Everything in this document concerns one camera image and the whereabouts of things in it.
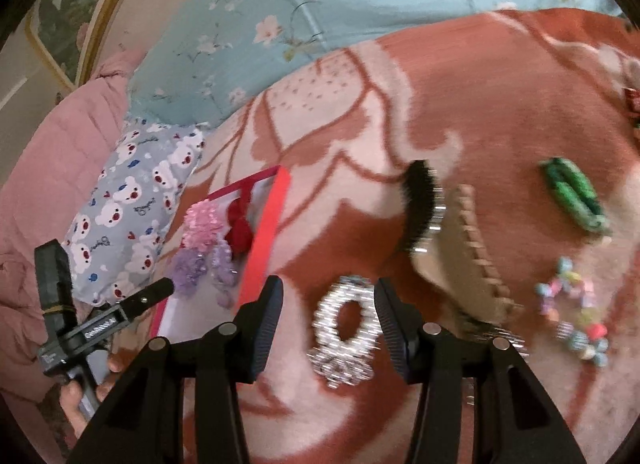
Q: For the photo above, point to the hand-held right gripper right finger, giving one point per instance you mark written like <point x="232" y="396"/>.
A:
<point x="392" y="316"/>

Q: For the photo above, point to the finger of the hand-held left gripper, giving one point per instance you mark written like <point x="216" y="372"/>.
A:
<point x="150" y="294"/>

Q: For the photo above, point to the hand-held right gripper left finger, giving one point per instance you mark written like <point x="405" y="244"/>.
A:
<point x="266" y="314"/>

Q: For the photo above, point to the silver beaded hair scrunchie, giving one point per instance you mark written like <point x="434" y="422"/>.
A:
<point x="345" y="339"/>

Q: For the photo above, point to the red box with white inside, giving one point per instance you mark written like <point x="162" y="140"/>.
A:
<point x="262" y="239"/>

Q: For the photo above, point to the person's left hand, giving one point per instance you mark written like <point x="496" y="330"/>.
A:
<point x="72" y="401"/>

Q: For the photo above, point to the red hair bow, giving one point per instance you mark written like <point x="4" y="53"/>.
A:
<point x="241" y="231"/>

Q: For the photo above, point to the beige hair claw clip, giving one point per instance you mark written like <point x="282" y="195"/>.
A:
<point x="460" y="259"/>

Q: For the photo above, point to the bear print pillow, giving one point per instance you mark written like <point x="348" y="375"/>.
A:
<point x="130" y="194"/>

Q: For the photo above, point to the pink quilt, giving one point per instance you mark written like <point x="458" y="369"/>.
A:
<point x="45" y="184"/>

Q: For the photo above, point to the silver metal hair clip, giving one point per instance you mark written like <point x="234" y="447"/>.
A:
<point x="505" y="334"/>

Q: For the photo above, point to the black rhinestone hair comb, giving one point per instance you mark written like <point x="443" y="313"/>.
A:
<point x="419" y="204"/>

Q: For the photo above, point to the green hair clip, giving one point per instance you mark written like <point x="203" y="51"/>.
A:
<point x="570" y="191"/>

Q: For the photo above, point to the red and pink patterned blanket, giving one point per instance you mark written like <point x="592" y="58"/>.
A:
<point x="500" y="94"/>

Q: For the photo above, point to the gold framed wall picture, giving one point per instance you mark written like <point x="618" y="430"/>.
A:
<point x="75" y="4"/>

